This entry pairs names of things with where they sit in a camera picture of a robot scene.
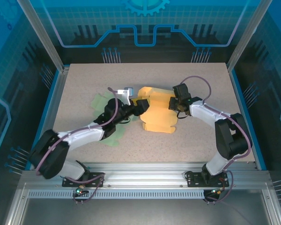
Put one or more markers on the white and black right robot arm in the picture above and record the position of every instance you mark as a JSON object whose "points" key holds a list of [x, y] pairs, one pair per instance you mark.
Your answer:
{"points": [[206, 110]]}

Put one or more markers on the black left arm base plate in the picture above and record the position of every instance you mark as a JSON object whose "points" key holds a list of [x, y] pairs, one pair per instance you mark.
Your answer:
{"points": [[96, 179]]}

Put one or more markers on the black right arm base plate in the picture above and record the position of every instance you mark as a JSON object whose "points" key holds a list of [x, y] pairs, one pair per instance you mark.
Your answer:
{"points": [[194, 179]]}

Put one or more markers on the blue-edged side rail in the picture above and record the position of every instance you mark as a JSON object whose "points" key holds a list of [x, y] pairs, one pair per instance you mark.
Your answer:
{"points": [[57, 91], [237, 91]]}

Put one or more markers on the aluminium frame rail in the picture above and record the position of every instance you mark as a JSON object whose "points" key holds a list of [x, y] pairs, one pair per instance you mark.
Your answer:
{"points": [[142, 173]]}

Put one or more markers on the orange paper box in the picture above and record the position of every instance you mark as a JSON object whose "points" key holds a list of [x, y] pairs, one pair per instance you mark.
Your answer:
{"points": [[157, 117]]}

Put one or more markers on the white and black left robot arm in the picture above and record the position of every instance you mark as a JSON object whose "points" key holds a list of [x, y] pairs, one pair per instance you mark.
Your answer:
{"points": [[84, 137]]}

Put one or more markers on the aluminium frame post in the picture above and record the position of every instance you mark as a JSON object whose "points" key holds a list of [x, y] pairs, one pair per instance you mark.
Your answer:
{"points": [[248, 32], [43, 35]]}

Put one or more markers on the small connector with LED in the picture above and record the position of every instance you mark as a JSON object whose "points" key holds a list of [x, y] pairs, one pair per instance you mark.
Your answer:
{"points": [[216, 192], [79, 191]]}

